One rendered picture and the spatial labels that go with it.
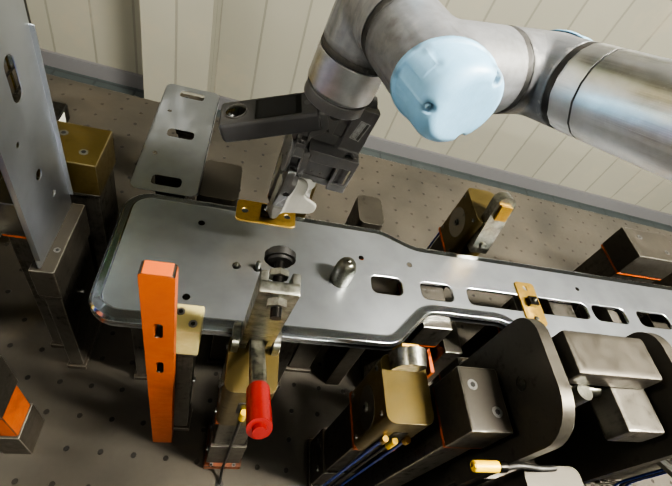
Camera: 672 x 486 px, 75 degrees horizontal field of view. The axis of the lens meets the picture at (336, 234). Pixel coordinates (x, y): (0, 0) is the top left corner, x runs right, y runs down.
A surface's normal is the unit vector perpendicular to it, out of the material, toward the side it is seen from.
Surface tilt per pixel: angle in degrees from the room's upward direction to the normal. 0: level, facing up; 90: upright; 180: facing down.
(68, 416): 0
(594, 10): 90
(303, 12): 90
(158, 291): 90
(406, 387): 0
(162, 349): 90
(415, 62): 66
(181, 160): 0
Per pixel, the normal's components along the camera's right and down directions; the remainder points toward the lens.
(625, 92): -0.74, -0.24
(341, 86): -0.13, 0.72
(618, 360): 0.28, -0.63
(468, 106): 0.37, 0.79
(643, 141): -0.88, 0.41
